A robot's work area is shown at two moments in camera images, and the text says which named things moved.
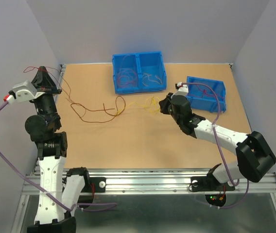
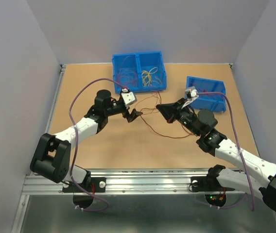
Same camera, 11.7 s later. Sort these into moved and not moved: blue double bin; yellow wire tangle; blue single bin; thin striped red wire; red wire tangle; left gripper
Moved: red wire tangle; left gripper; thin striped red wire; yellow wire tangle
Not moved: blue double bin; blue single bin
